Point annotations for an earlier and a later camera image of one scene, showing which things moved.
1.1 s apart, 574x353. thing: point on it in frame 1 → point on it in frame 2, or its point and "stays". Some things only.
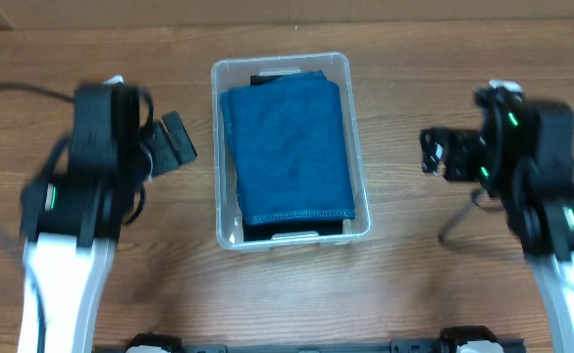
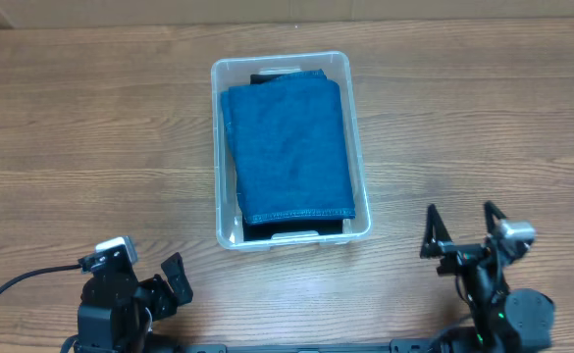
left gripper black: (167, 146) → (156, 288)
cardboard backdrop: (16, 15) stays
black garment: (266, 231) stays
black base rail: (509, 345) stays
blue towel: (289, 152) stays
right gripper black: (443, 153) → (464, 251)
